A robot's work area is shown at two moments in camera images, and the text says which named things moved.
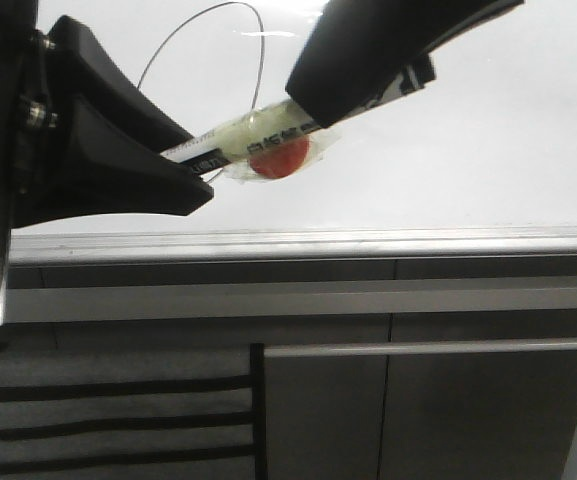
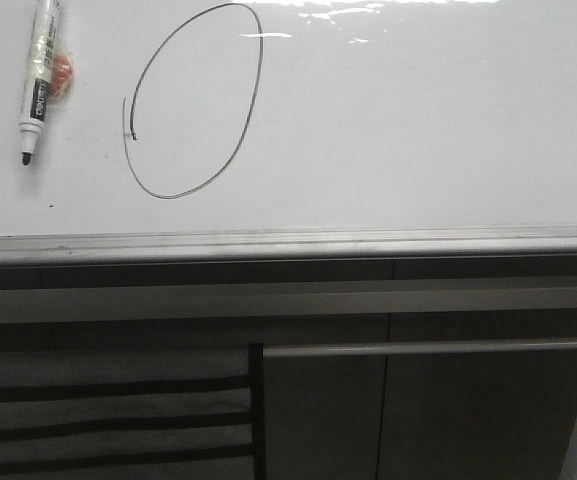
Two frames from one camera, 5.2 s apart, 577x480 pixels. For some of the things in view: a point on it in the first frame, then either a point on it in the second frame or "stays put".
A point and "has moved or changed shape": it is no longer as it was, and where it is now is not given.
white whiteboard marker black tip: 272,127 has moved or changed shape
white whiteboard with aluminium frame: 504,156 stays put
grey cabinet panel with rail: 425,410 stays put
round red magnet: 280,159 has moved or changed shape
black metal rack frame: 256,380 stays put
